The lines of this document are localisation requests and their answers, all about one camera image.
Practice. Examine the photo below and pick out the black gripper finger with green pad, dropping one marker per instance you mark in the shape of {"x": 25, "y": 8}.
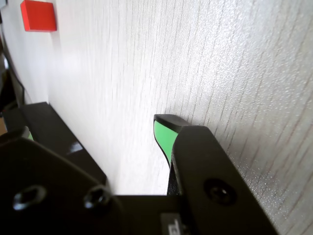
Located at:
{"x": 210, "y": 166}
{"x": 49, "y": 186}

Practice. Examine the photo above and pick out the red wooden block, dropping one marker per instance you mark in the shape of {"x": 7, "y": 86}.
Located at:
{"x": 38, "y": 13}

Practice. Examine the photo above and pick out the black box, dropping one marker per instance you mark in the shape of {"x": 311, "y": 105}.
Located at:
{"x": 51, "y": 127}

